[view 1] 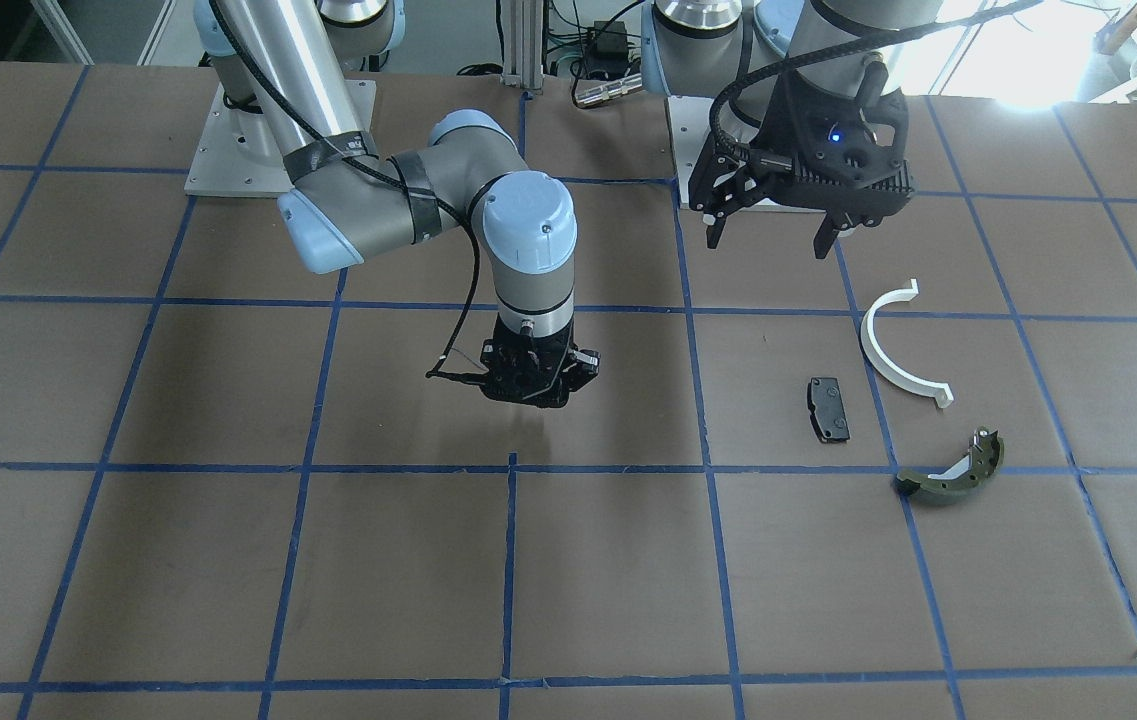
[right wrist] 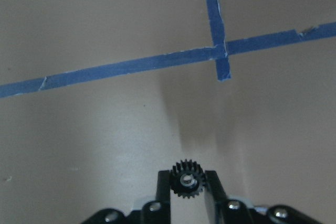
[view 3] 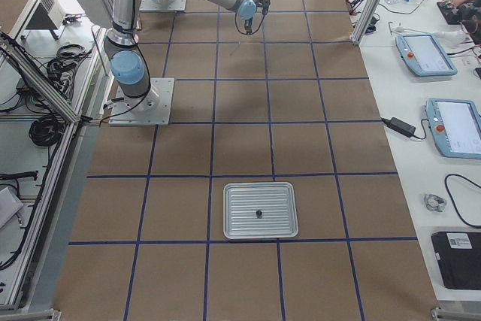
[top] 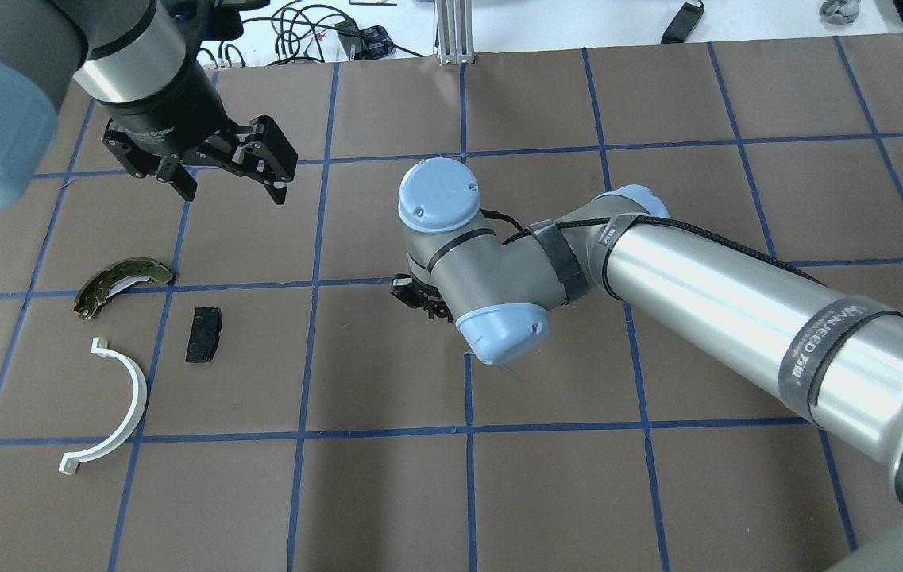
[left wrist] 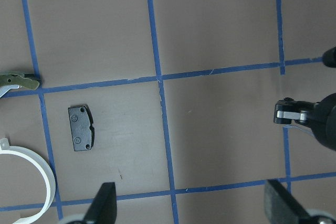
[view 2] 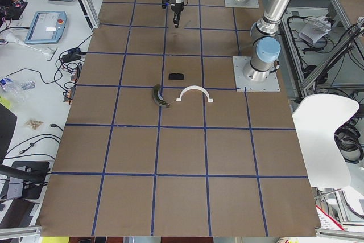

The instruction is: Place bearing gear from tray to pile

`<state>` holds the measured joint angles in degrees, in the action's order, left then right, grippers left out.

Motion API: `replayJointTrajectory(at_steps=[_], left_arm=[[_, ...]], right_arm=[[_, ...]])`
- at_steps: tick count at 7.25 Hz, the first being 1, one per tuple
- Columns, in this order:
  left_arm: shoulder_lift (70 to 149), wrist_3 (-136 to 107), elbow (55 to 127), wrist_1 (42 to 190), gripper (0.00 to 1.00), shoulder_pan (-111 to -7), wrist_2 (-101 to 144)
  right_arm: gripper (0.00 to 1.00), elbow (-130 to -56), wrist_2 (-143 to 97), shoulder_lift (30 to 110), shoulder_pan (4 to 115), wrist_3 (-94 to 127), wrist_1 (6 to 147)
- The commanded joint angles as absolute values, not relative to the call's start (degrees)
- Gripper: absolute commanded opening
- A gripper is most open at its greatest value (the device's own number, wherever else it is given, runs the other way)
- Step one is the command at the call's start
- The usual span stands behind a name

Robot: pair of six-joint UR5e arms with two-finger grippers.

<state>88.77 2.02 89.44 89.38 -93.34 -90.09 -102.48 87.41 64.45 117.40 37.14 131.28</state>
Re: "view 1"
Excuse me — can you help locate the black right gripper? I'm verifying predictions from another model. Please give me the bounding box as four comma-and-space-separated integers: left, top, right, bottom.
478, 318, 600, 407

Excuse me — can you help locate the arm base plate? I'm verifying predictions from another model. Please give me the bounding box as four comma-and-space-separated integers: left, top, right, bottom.
184, 78, 377, 198
666, 96, 829, 213

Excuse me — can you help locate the olive green brake shoe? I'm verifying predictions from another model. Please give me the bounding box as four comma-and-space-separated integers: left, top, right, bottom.
893, 427, 1004, 506

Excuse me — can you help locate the white curved plastic bracket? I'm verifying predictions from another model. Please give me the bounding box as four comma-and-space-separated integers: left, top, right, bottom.
858, 278, 955, 409

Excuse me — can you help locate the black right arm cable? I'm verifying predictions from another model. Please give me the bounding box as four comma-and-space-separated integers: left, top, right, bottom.
208, 0, 489, 383

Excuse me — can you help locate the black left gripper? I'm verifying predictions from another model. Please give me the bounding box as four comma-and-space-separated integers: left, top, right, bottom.
688, 61, 915, 260

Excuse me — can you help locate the black brake pad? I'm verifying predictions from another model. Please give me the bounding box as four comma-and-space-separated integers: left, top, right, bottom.
807, 376, 850, 442

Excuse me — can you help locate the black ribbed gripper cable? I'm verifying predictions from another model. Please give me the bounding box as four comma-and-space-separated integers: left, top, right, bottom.
709, 0, 1039, 166

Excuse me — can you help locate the aluminium frame post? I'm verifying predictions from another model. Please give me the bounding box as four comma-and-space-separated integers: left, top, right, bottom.
496, 0, 548, 96

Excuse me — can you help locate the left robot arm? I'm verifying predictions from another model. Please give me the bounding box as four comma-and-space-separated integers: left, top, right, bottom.
641, 1, 941, 259

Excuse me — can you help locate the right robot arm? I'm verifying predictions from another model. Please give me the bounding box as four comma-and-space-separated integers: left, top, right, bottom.
194, 1, 600, 407

